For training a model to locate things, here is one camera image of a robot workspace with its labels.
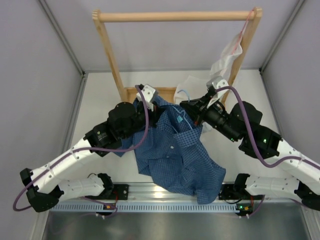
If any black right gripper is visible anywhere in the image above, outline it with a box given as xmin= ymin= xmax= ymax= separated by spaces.
xmin=180 ymin=92 xmax=241 ymax=144

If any wooden clothes rack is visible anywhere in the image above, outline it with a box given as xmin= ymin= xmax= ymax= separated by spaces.
xmin=92 ymin=7 xmax=263 ymax=102

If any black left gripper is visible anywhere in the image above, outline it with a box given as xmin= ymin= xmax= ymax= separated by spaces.
xmin=121 ymin=101 xmax=166 ymax=141

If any pink wire hanger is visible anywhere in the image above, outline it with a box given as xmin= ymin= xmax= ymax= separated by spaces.
xmin=231 ymin=9 xmax=254 ymax=55

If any aluminium frame post left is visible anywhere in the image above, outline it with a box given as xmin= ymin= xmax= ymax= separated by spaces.
xmin=36 ymin=0 xmax=85 ymax=76

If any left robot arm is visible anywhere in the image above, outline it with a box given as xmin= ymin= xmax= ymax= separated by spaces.
xmin=20 ymin=102 xmax=165 ymax=213

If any aluminium frame post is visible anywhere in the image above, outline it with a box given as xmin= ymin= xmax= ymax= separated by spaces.
xmin=258 ymin=0 xmax=306 ymax=75
xmin=36 ymin=0 xmax=85 ymax=76

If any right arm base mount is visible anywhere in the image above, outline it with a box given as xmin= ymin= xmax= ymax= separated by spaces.
xmin=218 ymin=173 xmax=263 ymax=201

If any blue checked shirt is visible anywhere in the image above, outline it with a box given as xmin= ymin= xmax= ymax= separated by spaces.
xmin=114 ymin=96 xmax=227 ymax=205

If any grey slotted cable duct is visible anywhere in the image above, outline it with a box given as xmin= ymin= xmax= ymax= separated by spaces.
xmin=51 ymin=202 xmax=250 ymax=213

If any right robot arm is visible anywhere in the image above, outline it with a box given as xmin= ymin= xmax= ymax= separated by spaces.
xmin=179 ymin=87 xmax=320 ymax=211

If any aluminium frame post right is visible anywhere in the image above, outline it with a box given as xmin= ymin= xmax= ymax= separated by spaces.
xmin=258 ymin=0 xmax=306 ymax=75

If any blue wire hanger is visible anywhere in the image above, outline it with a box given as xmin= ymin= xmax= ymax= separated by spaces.
xmin=171 ymin=89 xmax=201 ymax=130

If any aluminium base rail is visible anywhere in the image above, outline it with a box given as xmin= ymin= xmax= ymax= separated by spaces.
xmin=59 ymin=181 xmax=308 ymax=202

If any white shirt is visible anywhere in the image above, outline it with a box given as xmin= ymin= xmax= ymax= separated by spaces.
xmin=173 ymin=34 xmax=243 ymax=105

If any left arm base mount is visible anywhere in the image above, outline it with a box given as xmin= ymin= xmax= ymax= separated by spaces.
xmin=94 ymin=173 xmax=129 ymax=211

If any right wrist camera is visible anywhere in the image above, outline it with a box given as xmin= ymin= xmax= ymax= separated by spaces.
xmin=206 ymin=75 xmax=229 ymax=108

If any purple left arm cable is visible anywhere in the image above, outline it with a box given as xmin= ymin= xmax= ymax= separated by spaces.
xmin=12 ymin=84 xmax=151 ymax=212

